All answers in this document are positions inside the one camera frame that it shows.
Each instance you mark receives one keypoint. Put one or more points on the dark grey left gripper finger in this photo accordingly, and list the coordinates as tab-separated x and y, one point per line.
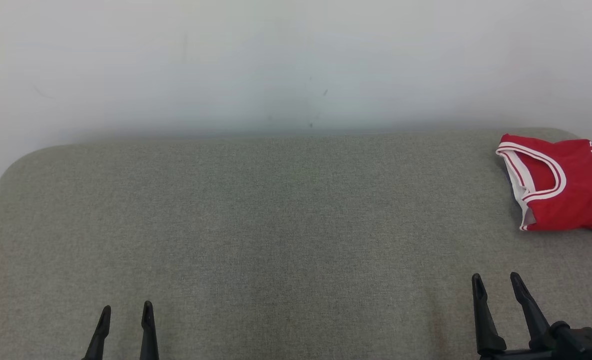
149	340
98	340

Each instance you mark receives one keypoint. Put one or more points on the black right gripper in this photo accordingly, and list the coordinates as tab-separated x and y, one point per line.
520	356

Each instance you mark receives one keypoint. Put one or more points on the red shirt with white sleeves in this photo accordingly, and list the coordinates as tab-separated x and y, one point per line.
575	200

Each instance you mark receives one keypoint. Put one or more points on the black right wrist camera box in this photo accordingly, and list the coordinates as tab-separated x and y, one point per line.
583	345

